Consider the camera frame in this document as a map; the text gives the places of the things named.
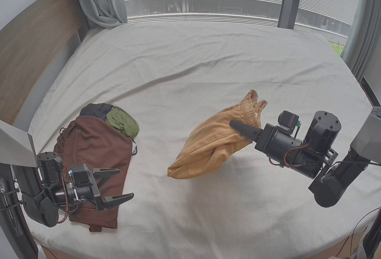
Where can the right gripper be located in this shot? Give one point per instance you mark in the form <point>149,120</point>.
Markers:
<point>279,144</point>

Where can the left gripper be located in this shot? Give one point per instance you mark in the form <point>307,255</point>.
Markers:
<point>96,189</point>

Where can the tan shorts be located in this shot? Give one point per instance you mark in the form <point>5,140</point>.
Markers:
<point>208,147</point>

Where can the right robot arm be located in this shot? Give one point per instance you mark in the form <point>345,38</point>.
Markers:
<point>324,129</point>

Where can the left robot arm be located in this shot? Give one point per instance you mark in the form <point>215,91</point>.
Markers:
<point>17,144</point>

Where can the bed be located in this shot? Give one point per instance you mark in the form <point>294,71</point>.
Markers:
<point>238,58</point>

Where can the brown shorts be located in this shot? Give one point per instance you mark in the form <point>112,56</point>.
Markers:
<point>98,147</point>

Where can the olive green garment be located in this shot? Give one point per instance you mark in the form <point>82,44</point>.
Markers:
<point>122,120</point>

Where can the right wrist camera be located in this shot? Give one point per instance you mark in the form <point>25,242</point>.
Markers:
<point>288,120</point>

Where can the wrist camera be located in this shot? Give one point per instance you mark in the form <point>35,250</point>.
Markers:
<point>79,176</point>
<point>288,120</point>

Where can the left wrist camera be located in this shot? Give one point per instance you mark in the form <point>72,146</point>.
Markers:
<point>79,176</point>

